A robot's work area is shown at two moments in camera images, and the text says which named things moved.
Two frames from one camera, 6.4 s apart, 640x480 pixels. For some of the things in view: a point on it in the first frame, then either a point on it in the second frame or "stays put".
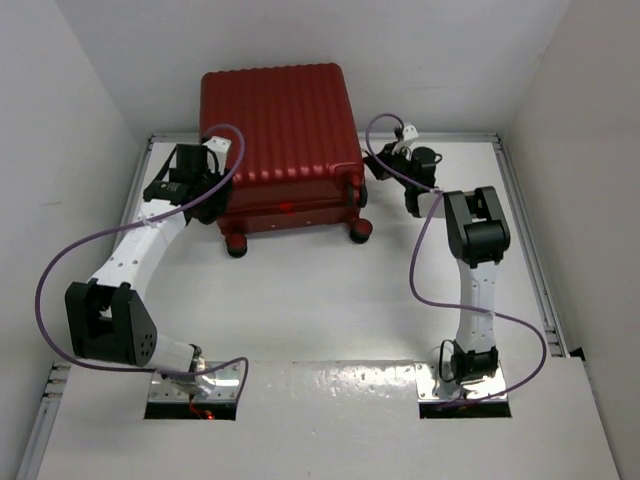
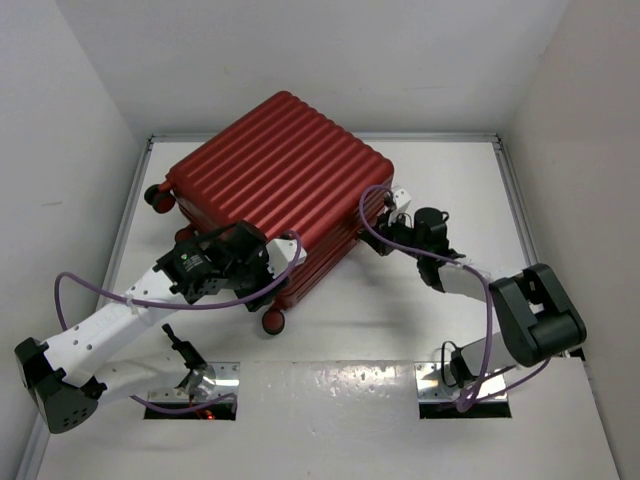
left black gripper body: x=214 y=203 -> x=246 y=279
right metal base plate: x=431 y=387 stays put
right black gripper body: x=400 y=162 -> x=400 y=233
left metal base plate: x=226 y=388 stays put
